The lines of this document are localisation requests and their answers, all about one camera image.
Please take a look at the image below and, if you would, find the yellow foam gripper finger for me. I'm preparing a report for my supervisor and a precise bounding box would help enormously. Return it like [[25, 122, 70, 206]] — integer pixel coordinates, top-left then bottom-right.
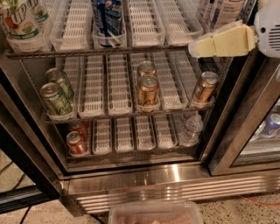
[[188, 24, 256, 58]]

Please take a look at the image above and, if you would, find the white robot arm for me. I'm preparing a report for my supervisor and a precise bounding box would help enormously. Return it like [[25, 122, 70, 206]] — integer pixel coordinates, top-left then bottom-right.
[[188, 0, 280, 58]]

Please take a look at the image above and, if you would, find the white labelled bottle top right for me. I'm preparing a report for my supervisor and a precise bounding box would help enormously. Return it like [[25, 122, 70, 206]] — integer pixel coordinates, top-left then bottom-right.
[[199, 0, 245, 32]]

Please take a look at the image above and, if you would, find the shelf tray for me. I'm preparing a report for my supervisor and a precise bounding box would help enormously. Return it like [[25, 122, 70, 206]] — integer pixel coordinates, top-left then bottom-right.
[[106, 54, 132, 116], [92, 119, 112, 155], [78, 56, 104, 118], [151, 52, 188, 110], [115, 117, 134, 153], [153, 115, 177, 149], [155, 0, 203, 46], [135, 115, 156, 151]]

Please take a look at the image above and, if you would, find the clear water bottle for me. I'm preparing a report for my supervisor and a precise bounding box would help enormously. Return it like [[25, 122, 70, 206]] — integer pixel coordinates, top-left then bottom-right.
[[181, 112, 204, 147]]

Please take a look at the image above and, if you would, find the closed right glass fridge door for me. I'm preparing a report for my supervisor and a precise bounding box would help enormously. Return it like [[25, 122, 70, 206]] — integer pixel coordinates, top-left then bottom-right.
[[209, 58, 280, 176]]

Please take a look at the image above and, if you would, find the blue Pepsi plastic bottle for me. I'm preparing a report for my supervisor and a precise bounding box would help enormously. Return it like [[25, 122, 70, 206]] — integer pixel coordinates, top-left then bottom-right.
[[91, 0, 125, 48]]

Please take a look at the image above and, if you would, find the stainless steel fridge cabinet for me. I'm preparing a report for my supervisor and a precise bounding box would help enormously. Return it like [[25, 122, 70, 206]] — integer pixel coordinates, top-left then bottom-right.
[[0, 0, 280, 216]]

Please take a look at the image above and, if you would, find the rear 7UP bottle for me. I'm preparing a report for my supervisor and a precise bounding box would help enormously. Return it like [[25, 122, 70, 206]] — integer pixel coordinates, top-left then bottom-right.
[[28, 0, 50, 32]]

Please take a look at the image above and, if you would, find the open glass fridge door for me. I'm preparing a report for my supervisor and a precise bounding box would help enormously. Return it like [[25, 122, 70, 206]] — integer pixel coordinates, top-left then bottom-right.
[[0, 71, 61, 214]]

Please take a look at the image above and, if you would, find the right gold soda can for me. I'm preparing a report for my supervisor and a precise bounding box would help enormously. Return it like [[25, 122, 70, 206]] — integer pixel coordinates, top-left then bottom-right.
[[192, 72, 220, 103]]

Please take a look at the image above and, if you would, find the gold soda can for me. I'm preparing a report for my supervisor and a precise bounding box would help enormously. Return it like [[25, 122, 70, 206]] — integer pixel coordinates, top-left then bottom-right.
[[137, 60, 157, 76], [137, 75, 159, 107], [192, 72, 220, 103]]

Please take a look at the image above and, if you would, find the blue can behind right door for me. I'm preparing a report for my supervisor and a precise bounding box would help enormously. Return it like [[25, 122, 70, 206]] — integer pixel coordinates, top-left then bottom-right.
[[260, 112, 280, 138]]

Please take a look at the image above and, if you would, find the rear gold soda can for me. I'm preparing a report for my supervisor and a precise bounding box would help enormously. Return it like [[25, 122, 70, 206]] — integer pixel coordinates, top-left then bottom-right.
[[137, 60, 157, 76]]

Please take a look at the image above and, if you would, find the front gold soda can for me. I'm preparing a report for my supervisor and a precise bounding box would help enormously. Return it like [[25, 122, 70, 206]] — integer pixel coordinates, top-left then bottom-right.
[[137, 75, 159, 107]]

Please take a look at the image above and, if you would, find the rear red soda can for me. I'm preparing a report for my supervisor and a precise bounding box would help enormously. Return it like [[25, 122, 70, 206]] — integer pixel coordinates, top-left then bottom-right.
[[68, 121, 88, 139]]

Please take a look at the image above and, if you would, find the red soda can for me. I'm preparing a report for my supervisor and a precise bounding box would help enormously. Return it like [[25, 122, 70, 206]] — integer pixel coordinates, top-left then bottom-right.
[[66, 131, 88, 156], [68, 121, 88, 139]]

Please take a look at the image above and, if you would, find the rear green soda can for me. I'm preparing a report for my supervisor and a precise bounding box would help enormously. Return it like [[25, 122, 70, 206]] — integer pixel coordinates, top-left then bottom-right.
[[45, 67, 74, 103]]

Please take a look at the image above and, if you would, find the green soda can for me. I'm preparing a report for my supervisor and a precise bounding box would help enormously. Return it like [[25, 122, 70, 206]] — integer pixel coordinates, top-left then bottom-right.
[[39, 82, 73, 116], [45, 67, 74, 103]]

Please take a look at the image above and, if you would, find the front red soda can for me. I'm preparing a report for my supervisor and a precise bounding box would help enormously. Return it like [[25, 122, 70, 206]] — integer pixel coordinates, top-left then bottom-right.
[[66, 131, 88, 156]]

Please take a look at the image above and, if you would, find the front green soda can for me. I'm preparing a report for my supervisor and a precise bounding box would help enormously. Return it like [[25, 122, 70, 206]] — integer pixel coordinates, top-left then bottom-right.
[[39, 82, 73, 116]]

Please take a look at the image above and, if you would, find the clear plastic container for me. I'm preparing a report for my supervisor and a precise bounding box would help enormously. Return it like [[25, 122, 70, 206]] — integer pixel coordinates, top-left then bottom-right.
[[108, 201, 204, 224]]

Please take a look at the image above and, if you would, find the top wire shelf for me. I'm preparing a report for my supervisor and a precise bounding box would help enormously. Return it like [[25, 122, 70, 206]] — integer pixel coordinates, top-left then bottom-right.
[[4, 45, 188, 60]]

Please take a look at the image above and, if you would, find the wire shelf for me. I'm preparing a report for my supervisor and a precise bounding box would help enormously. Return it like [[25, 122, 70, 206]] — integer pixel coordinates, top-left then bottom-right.
[[45, 106, 214, 124], [4, 45, 188, 60]]

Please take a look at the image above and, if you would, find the orange cable on floor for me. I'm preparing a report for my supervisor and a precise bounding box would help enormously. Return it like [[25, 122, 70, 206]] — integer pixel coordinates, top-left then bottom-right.
[[238, 194, 280, 208]]

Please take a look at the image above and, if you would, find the middle wire shelf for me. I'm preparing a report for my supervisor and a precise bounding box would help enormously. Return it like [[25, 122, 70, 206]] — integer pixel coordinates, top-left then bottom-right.
[[45, 106, 214, 124]]

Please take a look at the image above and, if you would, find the black cable on floor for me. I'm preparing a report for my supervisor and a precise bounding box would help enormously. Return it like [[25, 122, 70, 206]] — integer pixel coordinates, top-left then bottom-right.
[[0, 160, 33, 224]]

